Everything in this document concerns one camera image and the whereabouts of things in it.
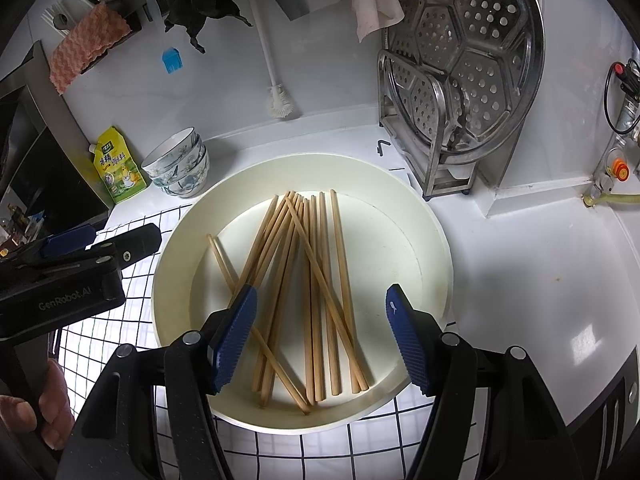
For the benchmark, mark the metal dish rack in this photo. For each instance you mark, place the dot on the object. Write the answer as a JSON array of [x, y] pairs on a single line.
[[435, 170]]

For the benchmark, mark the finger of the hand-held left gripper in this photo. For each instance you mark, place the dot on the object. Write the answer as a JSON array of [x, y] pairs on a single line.
[[135, 245], [67, 241]]

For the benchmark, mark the blue silicone brush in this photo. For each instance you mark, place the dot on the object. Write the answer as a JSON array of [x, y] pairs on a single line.
[[171, 62]]

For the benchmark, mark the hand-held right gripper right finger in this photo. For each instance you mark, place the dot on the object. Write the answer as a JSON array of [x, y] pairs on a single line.
[[410, 345]]

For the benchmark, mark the white bottle brush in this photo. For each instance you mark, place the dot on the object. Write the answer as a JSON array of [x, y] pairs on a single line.
[[280, 105]]

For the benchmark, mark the colourful condiment containers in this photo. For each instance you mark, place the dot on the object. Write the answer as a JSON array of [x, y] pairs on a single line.
[[25, 225]]

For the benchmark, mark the metal gas pipe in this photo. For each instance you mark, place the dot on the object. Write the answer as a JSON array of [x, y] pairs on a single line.
[[629, 110]]

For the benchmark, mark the red knob gas fitting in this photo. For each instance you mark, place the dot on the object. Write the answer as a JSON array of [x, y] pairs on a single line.
[[620, 67]]

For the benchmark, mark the dark hanging cloth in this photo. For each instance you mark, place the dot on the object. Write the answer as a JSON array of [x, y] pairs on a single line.
[[200, 5]]

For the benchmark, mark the white checked cloth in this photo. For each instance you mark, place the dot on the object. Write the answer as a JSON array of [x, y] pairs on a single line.
[[350, 450]]

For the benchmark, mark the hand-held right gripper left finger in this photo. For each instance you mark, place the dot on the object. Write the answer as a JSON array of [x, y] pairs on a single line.
[[232, 340]]

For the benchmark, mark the black hex key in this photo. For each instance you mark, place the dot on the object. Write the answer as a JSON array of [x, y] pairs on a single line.
[[380, 147]]

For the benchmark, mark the pink hanging rag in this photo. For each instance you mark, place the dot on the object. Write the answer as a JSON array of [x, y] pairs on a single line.
[[372, 5]]

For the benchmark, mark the person's left hand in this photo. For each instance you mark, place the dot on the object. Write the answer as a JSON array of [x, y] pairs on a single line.
[[57, 405]]

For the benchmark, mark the pile of wooden chopsticks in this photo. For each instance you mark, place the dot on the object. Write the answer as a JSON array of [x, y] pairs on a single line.
[[315, 285]]

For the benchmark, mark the orange dishcloth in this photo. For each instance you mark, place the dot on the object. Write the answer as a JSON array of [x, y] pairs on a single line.
[[85, 45]]

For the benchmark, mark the perforated metal steamer plate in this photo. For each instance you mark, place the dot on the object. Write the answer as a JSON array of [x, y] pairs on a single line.
[[475, 60]]

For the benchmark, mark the yellow seasoning pouch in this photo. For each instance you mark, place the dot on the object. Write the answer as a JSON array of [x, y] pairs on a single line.
[[117, 175]]

